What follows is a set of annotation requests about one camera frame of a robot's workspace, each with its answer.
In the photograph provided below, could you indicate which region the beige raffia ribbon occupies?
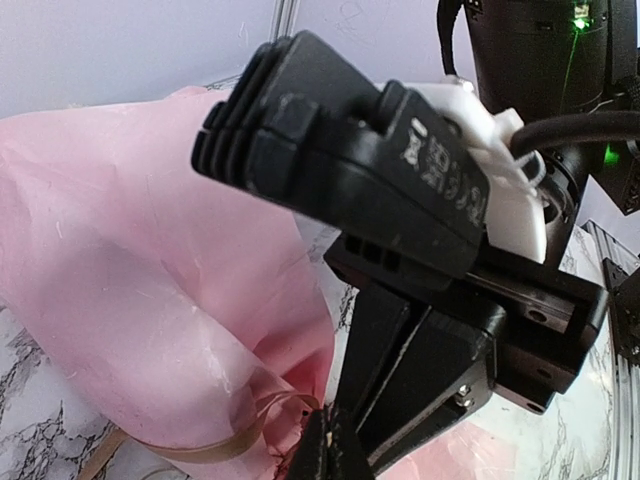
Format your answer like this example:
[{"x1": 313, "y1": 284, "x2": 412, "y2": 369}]
[{"x1": 76, "y1": 390, "x2": 320, "y2": 479}]

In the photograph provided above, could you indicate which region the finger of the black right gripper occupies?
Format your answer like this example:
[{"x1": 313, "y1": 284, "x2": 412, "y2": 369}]
[
  {"x1": 356, "y1": 307, "x2": 507, "y2": 475},
  {"x1": 332, "y1": 287, "x2": 430, "y2": 430}
]

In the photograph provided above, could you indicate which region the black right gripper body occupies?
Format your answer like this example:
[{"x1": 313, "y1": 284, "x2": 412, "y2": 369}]
[{"x1": 325, "y1": 235, "x2": 608, "y2": 414}]

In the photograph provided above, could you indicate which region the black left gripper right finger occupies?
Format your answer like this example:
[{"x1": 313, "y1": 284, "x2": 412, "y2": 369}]
[{"x1": 329, "y1": 407, "x2": 375, "y2": 480}]

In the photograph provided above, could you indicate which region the pink wrapping paper sheet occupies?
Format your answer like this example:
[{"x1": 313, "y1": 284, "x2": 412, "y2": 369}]
[{"x1": 0, "y1": 84, "x2": 531, "y2": 480}]

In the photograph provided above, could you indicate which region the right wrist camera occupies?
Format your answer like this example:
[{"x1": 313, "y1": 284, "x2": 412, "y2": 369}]
[{"x1": 191, "y1": 31, "x2": 489, "y2": 283}]

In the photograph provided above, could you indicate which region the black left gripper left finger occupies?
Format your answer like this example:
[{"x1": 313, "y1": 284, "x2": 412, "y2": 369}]
[{"x1": 285, "y1": 408, "x2": 329, "y2": 480}]

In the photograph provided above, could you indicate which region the left aluminium frame post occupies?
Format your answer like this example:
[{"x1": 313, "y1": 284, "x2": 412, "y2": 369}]
[{"x1": 270, "y1": 0, "x2": 300, "y2": 40}]

